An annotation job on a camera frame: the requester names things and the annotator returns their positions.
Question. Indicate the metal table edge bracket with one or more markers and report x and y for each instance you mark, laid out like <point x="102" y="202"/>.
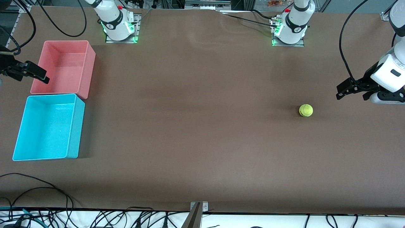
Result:
<point x="196" y="218"/>

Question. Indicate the metal table corner bracket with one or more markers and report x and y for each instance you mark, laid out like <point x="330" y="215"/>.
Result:
<point x="386" y="16"/>

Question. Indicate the orange items bag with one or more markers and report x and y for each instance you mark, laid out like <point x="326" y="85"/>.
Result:
<point x="275" y="3"/>

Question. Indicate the yellow-green tennis ball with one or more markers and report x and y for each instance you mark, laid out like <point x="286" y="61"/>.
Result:
<point x="306" y="110"/>

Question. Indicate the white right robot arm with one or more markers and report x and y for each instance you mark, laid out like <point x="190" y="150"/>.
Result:
<point x="114" y="22"/>

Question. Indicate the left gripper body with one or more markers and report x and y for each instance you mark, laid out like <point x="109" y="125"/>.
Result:
<point x="367" y="78"/>

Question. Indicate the pink plastic bin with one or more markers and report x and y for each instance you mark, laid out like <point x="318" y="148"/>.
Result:
<point x="66" y="69"/>

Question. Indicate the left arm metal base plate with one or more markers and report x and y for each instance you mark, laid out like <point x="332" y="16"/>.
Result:
<point x="278" y="45"/>

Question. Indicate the silver aluminium frame rail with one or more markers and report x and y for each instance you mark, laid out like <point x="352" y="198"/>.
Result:
<point x="205" y="4"/>

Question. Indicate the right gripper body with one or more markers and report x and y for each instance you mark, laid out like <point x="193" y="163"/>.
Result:
<point x="7" y="68"/>

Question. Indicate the blue plastic bin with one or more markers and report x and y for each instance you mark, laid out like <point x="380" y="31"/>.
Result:
<point x="44" y="126"/>

